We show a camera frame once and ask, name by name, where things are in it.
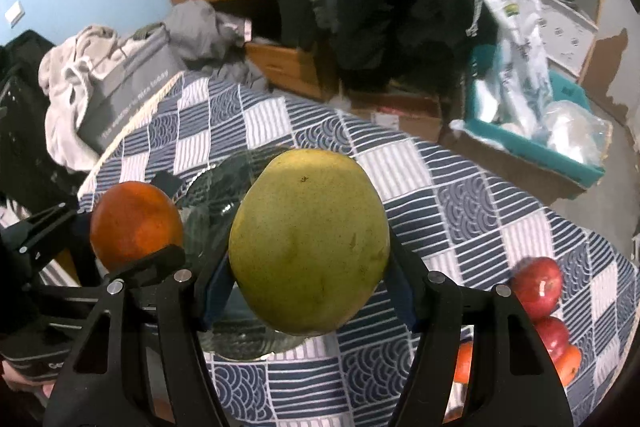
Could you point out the white wall switch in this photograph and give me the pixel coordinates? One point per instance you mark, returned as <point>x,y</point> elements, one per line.
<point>14,14</point>

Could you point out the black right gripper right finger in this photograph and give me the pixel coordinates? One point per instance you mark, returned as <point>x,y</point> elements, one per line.
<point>513,381</point>

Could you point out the white patterned storage box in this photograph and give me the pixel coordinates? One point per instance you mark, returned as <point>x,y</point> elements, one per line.
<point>567,35</point>

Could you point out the teal plastic tray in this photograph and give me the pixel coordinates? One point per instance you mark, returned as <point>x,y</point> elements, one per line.
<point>533,150</point>

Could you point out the clear plastic bag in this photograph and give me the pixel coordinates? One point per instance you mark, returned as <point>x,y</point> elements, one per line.
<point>576,133</point>

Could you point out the white printed rice bag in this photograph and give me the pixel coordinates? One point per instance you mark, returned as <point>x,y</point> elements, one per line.
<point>516,89</point>

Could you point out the smaller red apple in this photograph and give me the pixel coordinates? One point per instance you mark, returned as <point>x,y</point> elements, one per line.
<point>554,335</point>

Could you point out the grey crumpled clothing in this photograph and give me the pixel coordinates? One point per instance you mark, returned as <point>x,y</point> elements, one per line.
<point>212,41</point>

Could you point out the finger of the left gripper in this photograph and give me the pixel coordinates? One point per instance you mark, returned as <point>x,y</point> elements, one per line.
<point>31,244</point>
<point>150,270</point>

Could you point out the grey storage bag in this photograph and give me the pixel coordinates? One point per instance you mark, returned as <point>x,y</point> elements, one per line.
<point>130,84</point>

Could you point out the person's hand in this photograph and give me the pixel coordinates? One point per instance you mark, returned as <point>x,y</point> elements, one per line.
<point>18,382</point>

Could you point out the wooden drawer box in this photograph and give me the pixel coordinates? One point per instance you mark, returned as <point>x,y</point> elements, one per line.
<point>311,74</point>

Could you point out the large orange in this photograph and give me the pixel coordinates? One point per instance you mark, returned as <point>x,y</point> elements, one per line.
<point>568,364</point>

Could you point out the clear glass bowl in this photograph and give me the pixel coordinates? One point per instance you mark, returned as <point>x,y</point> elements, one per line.
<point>224,322</point>

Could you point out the small tangerine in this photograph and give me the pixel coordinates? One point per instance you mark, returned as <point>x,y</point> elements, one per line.
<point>462,372</point>

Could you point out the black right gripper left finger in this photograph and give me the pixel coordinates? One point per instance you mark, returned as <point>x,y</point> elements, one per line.
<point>140,364</point>

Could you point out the green yellow mango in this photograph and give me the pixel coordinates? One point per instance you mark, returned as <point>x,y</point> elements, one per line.
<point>310,242</point>

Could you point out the black crate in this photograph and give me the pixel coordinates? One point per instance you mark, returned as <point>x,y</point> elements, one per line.
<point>29,175</point>

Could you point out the beige crumpled cloth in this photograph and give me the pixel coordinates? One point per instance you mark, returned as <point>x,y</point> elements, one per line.
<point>69,74</point>

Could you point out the large red apple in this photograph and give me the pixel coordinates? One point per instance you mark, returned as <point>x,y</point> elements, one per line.
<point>538,287</point>

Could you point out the blue white patterned tablecloth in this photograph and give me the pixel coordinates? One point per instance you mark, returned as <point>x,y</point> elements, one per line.
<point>459,218</point>

